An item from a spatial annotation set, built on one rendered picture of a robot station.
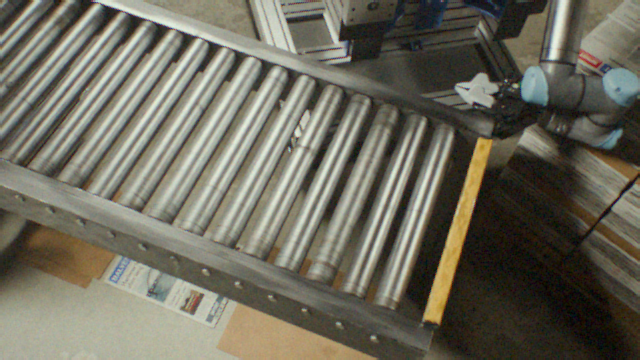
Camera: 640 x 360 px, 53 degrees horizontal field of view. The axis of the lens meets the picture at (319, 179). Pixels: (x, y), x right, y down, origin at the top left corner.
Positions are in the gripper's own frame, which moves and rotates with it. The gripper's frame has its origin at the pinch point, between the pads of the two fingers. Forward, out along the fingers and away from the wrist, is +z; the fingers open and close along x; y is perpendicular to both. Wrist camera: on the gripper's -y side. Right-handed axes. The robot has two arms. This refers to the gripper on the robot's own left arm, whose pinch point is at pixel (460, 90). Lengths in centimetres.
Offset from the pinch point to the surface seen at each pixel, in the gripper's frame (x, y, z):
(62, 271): 51, -77, 93
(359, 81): 10.5, 3.5, 21.4
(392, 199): 36.5, 3.3, 5.6
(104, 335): 63, -77, 71
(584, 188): -7.5, -27.8, -39.8
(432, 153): 22.3, 3.0, 1.2
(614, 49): -21.6, 6.3, -30.2
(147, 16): 13, 3, 72
